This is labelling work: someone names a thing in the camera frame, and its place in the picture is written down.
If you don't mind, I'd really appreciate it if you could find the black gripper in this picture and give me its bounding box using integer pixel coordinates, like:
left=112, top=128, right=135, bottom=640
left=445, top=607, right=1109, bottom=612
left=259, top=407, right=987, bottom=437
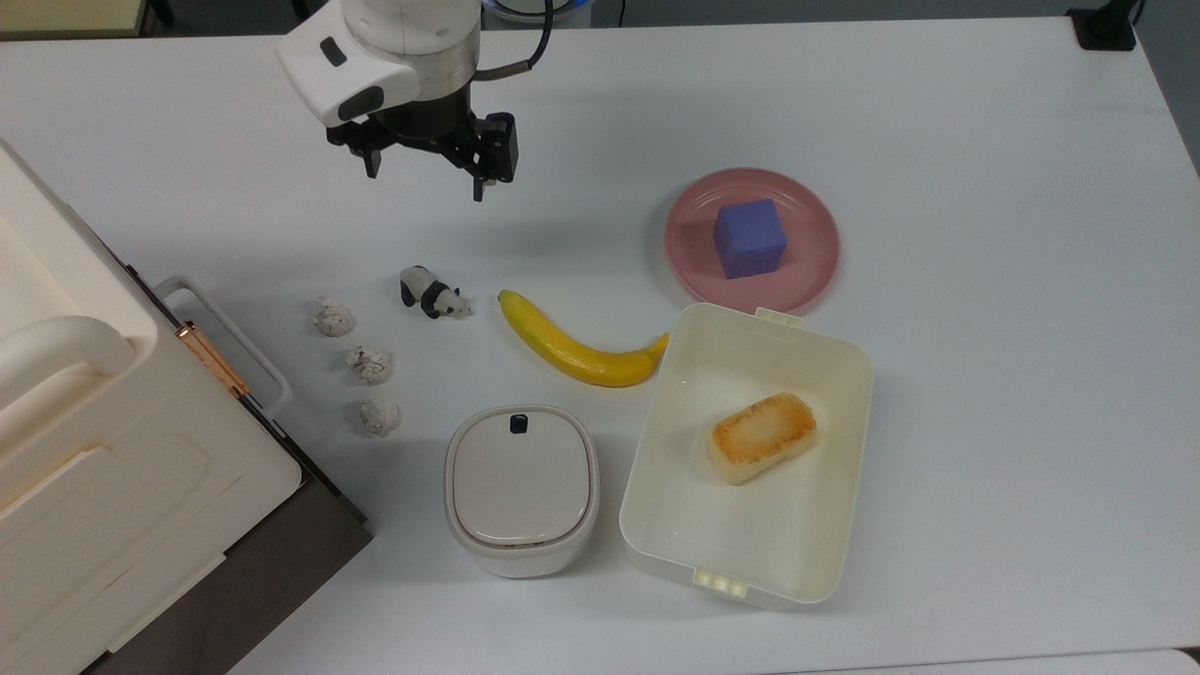
left=325, top=86, right=519, bottom=203

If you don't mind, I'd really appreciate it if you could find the cream open plastic bin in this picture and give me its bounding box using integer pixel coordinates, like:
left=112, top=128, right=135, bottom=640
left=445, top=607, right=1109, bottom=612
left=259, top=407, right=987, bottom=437
left=619, top=302, right=876, bottom=611

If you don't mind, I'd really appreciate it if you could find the small panda figurine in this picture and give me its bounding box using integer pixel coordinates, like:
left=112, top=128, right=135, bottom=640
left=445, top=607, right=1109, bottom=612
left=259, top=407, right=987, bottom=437
left=399, top=265, right=473, bottom=322

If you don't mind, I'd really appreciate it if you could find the white crumpled lump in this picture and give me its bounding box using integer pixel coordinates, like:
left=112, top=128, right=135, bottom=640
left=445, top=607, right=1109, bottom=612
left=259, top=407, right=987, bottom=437
left=312, top=297, right=356, bottom=338
left=345, top=345, right=395, bottom=386
left=358, top=397, right=402, bottom=439

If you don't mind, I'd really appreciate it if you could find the yellow banana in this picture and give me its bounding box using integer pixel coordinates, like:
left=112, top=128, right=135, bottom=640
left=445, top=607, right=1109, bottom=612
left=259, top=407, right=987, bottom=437
left=496, top=289, right=671, bottom=389

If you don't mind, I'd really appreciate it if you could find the pink round plate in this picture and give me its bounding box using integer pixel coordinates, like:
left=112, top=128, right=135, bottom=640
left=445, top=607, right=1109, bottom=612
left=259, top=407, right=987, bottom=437
left=665, top=167, right=841, bottom=315

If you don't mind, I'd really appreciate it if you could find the copper tape strip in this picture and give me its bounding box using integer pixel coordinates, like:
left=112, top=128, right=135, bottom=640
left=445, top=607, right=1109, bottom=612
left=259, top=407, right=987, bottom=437
left=175, top=321, right=253, bottom=400

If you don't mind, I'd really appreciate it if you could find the purple cube block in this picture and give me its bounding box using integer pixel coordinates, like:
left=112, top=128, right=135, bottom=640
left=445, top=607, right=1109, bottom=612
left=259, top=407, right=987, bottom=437
left=712, top=198, right=789, bottom=281

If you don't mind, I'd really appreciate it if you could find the white lidded round container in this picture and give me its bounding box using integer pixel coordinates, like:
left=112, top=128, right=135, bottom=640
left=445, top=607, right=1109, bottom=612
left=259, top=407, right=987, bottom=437
left=443, top=404, right=601, bottom=579

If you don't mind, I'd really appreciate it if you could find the toasted bread piece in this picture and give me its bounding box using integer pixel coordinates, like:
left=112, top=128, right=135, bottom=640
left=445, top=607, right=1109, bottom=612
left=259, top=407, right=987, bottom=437
left=707, top=392, right=818, bottom=487

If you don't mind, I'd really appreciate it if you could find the black table clamp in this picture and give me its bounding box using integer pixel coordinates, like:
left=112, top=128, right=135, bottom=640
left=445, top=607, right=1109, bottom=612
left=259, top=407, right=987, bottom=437
left=1066, top=0, right=1141, bottom=53

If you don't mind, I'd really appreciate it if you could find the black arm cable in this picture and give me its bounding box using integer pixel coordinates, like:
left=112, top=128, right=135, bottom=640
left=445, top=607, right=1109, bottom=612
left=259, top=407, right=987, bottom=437
left=473, top=0, right=556, bottom=82

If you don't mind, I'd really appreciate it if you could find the cream storage box with handles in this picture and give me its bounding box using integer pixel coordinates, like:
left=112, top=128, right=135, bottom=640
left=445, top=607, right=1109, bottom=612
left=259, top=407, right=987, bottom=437
left=0, top=141, right=307, bottom=675

